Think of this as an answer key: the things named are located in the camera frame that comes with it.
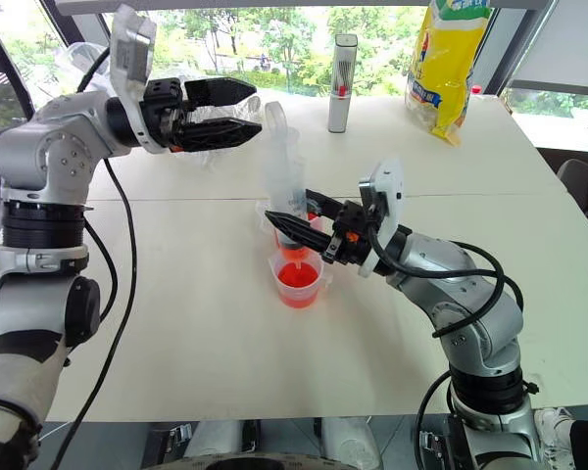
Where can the clear cup with red liquid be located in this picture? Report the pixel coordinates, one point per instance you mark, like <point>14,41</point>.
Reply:
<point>317,224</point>
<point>299,289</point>

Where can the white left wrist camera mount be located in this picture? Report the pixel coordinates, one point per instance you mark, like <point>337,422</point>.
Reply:
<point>132,49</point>

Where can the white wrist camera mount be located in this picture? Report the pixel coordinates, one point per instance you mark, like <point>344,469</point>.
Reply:
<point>132,49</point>
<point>389,196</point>

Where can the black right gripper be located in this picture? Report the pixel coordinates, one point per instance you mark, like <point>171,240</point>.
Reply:
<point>353,237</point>

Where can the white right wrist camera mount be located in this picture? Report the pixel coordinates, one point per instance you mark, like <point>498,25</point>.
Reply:
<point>389,196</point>

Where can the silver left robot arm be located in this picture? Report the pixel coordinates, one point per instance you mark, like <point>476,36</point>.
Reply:
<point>63,127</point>

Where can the crumpled clear plastic wrapper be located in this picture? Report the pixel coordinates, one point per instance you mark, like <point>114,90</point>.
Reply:
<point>210,159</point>

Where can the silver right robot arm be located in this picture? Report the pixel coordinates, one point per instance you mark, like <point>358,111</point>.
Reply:
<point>470,294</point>

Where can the grey rounded leg shape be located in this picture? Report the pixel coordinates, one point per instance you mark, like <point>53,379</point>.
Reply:
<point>350,440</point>
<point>210,440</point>

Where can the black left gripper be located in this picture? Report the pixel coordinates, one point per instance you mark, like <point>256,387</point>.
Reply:
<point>164,115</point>

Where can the yellow printed snack bag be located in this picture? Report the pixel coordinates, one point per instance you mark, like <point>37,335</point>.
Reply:
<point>446,59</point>

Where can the white cylindrical container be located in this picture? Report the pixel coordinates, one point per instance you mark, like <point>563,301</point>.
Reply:
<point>338,112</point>

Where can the dark grey chair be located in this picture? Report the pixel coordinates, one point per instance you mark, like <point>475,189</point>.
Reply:
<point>575,181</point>

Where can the white sneaker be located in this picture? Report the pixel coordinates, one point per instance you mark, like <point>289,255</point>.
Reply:
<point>551,433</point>

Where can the small red cap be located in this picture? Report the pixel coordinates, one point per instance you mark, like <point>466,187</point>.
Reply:
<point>476,89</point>

